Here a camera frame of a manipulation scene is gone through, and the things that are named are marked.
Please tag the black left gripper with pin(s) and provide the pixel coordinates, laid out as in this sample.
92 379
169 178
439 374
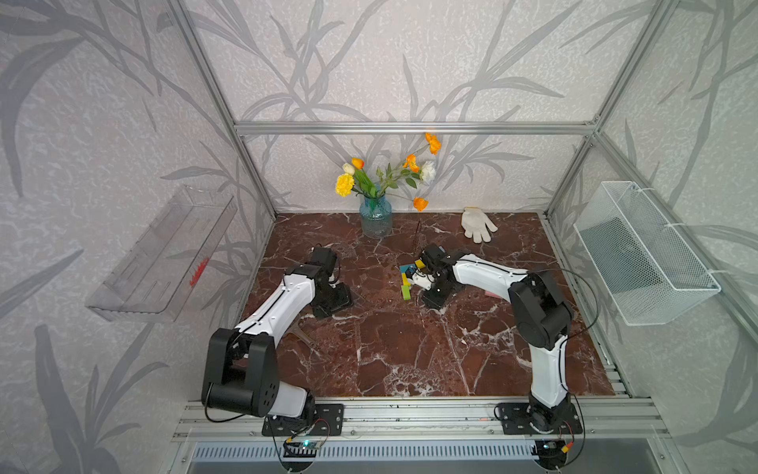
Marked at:
344 300

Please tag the left green-lit circuit board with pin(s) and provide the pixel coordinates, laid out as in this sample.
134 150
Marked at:
293 448

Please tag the clear plastic wall shelf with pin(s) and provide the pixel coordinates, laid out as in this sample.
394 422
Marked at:
153 282

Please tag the white wire mesh basket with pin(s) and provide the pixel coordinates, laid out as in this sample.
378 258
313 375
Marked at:
652 274

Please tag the blue glass vase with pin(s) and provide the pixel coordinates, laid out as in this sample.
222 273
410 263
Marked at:
376 216

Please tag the artificial flower bouquet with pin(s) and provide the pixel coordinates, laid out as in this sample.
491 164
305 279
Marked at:
417 168

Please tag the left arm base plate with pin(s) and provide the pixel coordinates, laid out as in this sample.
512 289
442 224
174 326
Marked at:
317 420

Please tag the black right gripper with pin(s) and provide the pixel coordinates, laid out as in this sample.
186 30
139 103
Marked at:
431 301

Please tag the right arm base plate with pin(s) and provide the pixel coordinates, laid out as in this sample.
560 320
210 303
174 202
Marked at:
523 418

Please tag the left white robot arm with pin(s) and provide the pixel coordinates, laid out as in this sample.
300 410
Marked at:
241 370

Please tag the white work glove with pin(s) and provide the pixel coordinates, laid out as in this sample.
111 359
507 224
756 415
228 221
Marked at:
477 225

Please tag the right circuit board with connector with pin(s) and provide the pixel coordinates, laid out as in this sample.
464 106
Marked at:
551 455

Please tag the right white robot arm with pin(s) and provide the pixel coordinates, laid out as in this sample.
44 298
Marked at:
542 315

